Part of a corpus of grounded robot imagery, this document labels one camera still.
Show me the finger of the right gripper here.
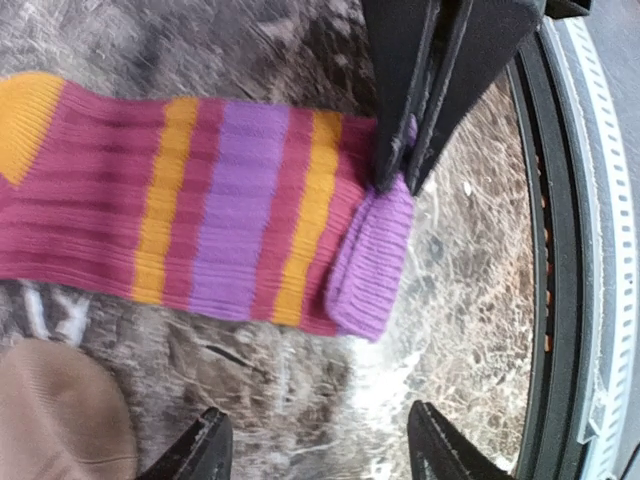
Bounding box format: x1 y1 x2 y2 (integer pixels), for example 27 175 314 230
405 1 545 195

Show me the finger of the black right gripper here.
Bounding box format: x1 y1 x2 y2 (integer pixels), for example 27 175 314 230
362 0 442 193

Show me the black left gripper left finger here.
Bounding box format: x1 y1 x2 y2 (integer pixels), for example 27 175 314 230
137 407 233 480

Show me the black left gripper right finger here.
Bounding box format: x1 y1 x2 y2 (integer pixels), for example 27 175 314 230
407 401 513 480

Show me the brown sock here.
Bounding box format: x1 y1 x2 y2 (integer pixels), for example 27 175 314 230
1 339 137 479

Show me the magenta striped sock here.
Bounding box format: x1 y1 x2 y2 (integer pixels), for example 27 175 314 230
1 73 414 341

